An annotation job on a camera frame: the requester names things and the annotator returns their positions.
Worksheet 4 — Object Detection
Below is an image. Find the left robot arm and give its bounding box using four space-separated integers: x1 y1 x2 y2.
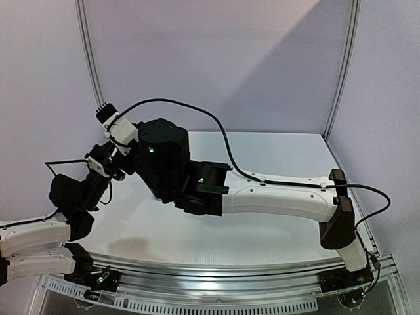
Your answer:
1 157 125 292

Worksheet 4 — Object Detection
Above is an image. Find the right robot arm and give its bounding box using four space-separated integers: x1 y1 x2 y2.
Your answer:
104 115 368 286

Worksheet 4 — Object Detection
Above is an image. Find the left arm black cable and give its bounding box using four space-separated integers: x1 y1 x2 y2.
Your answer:
0 159 114 227

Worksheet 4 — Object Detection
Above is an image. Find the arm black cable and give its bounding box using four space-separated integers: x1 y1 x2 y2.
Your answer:
110 98 392 293
0 159 114 227

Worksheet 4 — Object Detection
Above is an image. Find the left aluminium frame post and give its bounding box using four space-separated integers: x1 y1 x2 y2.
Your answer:
75 0 106 110

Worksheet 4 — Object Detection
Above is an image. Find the aluminium frame post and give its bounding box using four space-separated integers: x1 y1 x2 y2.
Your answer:
75 0 106 110
322 0 361 142

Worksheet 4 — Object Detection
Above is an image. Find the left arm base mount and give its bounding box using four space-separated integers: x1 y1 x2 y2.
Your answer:
64 263 121 292

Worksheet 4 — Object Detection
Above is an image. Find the front aluminium rail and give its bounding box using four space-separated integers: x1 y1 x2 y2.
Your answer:
38 252 400 296

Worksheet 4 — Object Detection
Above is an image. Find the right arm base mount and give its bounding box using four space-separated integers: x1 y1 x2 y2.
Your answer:
318 267 373 293

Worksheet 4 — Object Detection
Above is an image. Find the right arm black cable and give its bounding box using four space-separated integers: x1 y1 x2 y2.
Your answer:
110 98 392 293

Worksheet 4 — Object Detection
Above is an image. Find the right aluminium frame post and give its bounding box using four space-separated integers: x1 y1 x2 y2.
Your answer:
322 0 361 142

